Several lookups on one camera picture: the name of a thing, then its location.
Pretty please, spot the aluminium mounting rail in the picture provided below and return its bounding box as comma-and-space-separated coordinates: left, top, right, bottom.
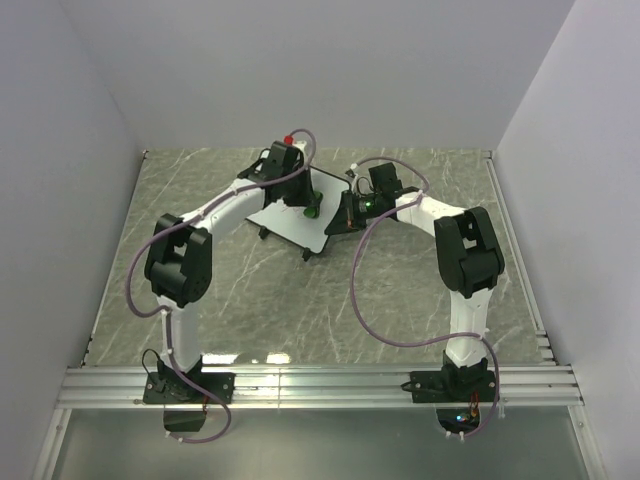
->
56, 365, 584, 411

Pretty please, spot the green whiteboard eraser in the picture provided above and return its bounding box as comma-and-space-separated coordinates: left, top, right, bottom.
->
303, 191, 323, 219

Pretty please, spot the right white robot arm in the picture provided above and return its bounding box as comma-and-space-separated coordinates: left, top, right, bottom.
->
325, 157, 505, 404

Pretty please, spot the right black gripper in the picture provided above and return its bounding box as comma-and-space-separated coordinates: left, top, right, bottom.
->
324, 191, 381, 238

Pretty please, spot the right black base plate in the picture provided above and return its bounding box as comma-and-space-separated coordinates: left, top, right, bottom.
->
400, 369, 498, 404

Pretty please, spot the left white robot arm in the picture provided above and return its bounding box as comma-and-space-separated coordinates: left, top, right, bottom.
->
144, 134, 322, 403

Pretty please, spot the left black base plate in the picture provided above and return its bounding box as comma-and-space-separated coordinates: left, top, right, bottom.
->
142, 372, 235, 405

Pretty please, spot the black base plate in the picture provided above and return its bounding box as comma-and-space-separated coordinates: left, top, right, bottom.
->
400, 369, 498, 404
142, 372, 235, 405

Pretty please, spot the small whiteboard black frame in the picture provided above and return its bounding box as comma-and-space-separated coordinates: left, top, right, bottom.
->
246, 167, 350, 254

